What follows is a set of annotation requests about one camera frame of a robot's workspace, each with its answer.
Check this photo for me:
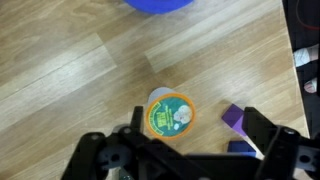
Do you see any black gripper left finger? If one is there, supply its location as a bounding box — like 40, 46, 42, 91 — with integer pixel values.
61, 105, 183, 180

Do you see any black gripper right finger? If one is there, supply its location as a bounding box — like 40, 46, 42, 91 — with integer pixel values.
243, 106, 320, 180

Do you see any white coffee pod green lid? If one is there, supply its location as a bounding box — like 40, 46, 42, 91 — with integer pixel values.
144, 86, 197, 141

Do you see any blue cube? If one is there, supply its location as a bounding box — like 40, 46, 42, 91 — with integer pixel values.
227, 140, 258, 159

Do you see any purple cube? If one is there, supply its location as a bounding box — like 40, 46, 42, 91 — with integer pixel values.
221, 103, 250, 138

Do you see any blue masking tape roll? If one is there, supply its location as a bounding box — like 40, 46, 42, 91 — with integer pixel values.
122, 0, 195, 15

